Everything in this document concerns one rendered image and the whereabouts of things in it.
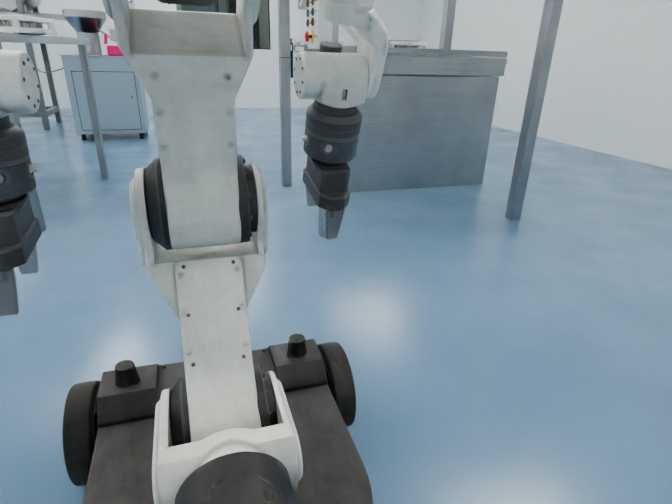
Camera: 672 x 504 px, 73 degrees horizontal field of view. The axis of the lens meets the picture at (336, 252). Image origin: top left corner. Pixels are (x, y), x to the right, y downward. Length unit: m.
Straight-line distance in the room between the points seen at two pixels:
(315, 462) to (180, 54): 0.68
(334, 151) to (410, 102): 2.34
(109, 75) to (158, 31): 4.33
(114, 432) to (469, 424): 0.80
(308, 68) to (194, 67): 0.15
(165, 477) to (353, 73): 0.60
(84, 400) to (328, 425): 0.48
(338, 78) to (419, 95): 2.39
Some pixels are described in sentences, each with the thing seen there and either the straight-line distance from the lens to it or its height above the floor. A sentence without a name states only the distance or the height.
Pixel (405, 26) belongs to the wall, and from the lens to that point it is 8.52.
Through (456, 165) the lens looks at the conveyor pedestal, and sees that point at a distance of 3.30.
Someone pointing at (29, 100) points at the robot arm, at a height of 0.77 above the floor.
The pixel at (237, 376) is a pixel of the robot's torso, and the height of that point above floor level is 0.37.
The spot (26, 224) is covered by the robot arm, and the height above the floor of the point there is 0.62.
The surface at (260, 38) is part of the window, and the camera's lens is 7.89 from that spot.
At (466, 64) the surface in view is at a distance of 3.17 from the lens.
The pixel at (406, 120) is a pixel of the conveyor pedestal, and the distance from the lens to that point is 3.06.
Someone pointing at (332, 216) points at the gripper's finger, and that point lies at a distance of 0.76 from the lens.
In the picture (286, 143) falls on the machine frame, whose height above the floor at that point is 0.28.
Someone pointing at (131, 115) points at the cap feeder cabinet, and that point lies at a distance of 5.01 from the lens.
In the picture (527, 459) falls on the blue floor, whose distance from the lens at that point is 1.21.
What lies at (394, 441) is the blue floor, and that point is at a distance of 1.16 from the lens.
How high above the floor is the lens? 0.83
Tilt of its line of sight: 23 degrees down
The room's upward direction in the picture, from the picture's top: 2 degrees clockwise
